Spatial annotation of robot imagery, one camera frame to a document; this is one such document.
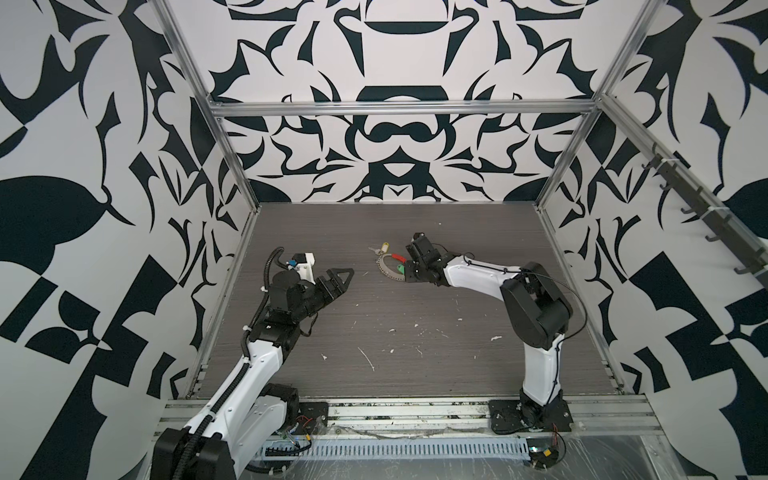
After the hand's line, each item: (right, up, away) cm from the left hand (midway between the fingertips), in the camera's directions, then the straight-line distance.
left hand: (348, 271), depth 78 cm
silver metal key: (+7, +4, +27) cm, 28 cm away
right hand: (+18, -1, +19) cm, 26 cm away
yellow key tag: (+10, +5, +30) cm, 32 cm away
